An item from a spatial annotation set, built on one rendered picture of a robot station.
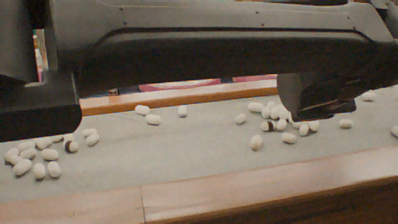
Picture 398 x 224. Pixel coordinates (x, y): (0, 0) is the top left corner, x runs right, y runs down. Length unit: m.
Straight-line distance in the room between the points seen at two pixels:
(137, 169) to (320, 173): 0.32
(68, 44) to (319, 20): 0.21
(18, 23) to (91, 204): 0.39
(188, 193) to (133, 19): 0.38
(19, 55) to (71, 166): 0.51
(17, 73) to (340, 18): 0.27
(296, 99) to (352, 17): 0.12
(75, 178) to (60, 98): 0.48
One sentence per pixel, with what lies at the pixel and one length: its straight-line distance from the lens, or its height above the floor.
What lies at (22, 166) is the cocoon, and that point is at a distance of 0.72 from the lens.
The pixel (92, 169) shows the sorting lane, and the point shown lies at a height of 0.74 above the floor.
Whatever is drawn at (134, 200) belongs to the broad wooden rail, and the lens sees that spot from 0.57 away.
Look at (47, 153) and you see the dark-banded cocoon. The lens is 0.74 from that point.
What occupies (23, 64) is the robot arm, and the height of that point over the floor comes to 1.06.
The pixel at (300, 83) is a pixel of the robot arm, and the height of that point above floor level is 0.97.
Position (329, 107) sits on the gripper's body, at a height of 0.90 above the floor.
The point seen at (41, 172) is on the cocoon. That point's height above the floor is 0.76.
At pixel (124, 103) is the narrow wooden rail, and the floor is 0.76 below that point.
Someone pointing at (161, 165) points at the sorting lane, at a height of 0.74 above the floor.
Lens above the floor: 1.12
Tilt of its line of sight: 26 degrees down
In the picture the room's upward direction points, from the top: 1 degrees counter-clockwise
